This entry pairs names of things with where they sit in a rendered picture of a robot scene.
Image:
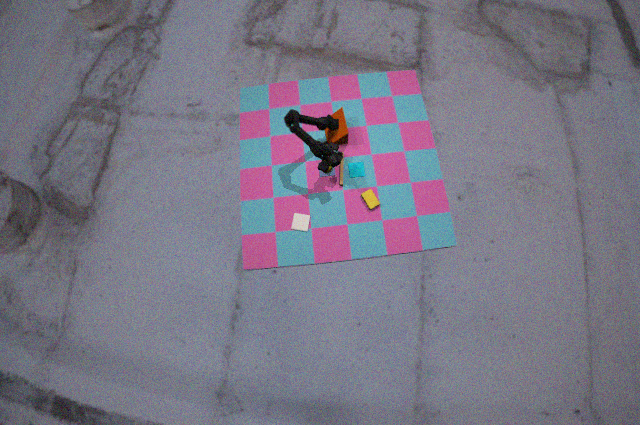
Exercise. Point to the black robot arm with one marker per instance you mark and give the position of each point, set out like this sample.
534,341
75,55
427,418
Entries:
318,148

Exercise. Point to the yellow rectangular block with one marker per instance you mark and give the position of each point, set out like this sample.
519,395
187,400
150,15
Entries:
370,199

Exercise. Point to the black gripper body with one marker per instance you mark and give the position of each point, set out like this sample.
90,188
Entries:
325,165

